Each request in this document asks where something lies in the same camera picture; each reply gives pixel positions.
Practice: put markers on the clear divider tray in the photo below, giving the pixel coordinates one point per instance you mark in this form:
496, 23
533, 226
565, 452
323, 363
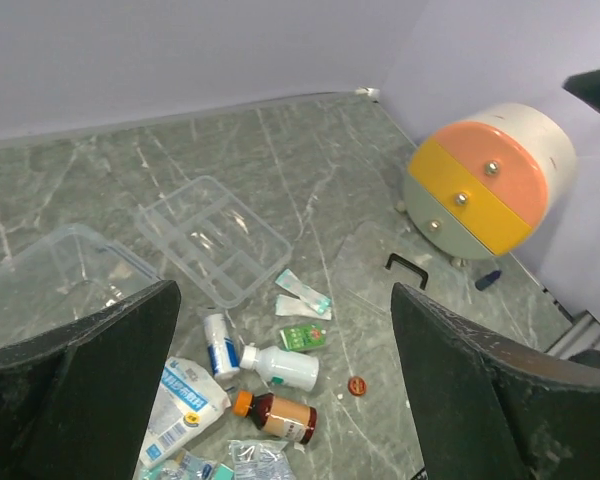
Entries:
219, 243

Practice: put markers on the clear bandage bag teal header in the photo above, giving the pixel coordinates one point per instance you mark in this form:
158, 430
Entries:
260, 460

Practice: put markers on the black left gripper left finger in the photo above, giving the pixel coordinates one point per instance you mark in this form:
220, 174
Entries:
75, 401

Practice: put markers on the round pastel drawer cabinet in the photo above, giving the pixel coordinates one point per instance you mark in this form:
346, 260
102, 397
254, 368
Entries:
479, 187

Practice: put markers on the small blue cap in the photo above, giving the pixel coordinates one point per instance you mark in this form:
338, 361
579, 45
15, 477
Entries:
487, 280

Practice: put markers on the white teal swab packet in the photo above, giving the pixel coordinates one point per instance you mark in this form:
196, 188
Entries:
318, 302

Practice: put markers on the brown syrup bottle orange cap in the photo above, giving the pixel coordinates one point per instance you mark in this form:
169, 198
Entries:
277, 416

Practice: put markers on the white plastic medicine bottle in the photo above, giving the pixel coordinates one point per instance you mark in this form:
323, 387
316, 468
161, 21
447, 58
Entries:
281, 367

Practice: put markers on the clear plastic medicine box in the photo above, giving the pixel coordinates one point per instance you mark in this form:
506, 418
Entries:
70, 273

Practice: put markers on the white gauze dressing packet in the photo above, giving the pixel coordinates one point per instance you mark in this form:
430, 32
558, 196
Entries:
187, 402

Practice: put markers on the white swab packet lower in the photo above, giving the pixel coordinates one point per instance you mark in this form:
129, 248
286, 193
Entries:
289, 306

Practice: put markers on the clear box lid black handle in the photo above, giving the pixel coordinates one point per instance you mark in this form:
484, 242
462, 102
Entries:
373, 259

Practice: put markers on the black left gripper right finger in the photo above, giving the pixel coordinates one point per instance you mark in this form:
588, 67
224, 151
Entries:
487, 407

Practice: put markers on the green ointment sachet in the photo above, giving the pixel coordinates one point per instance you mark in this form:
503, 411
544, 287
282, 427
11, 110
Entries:
303, 338

